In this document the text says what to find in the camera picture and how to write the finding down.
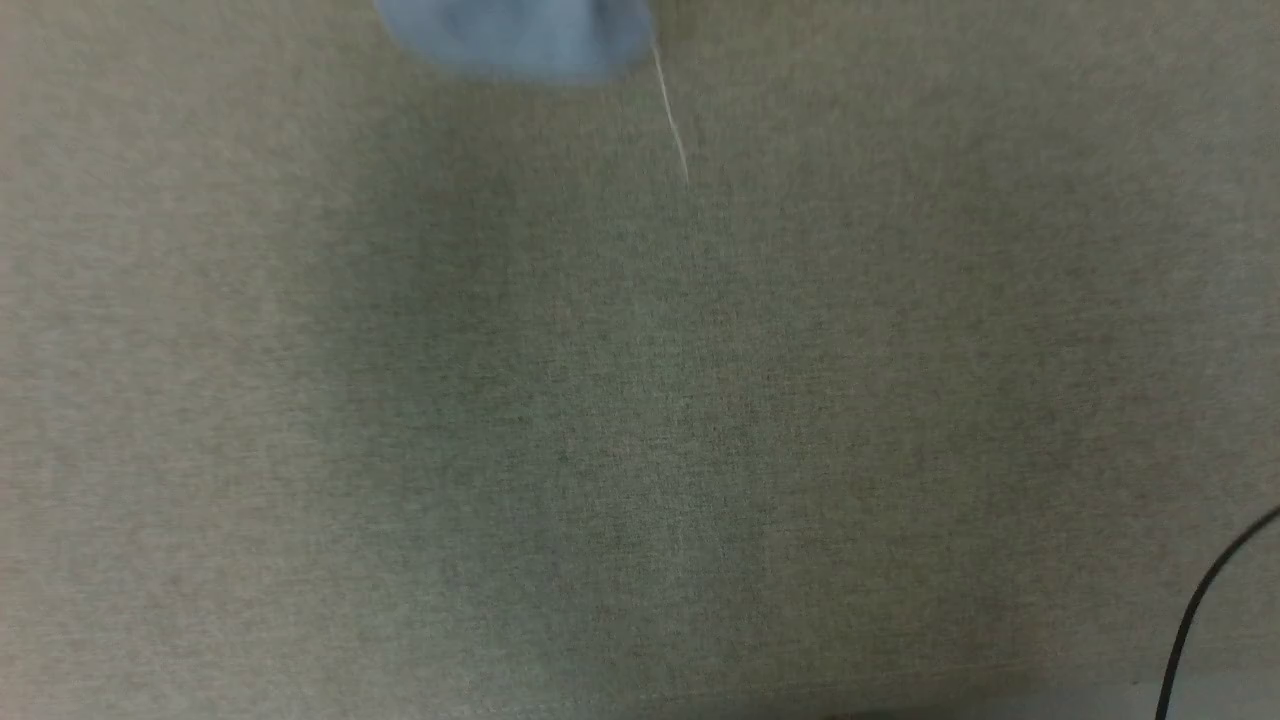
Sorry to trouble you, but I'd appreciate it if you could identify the light blue garment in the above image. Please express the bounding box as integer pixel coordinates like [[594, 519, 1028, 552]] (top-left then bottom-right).
[[372, 0, 658, 87]]

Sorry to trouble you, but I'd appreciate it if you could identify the thin white thread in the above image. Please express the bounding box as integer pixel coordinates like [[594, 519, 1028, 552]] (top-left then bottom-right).
[[650, 40, 692, 187]]

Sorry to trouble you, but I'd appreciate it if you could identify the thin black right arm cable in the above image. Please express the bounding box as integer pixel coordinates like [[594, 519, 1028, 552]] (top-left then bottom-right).
[[1154, 505, 1280, 720]]

